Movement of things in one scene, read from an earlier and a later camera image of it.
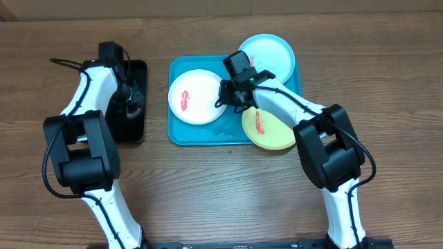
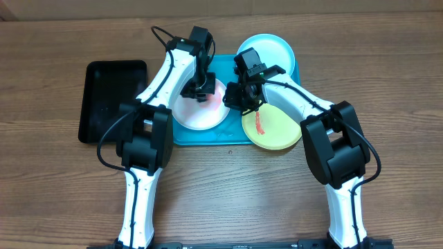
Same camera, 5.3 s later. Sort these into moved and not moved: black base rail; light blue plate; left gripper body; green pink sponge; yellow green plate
Moved: left gripper body; green pink sponge
Not moved: black base rail; light blue plate; yellow green plate
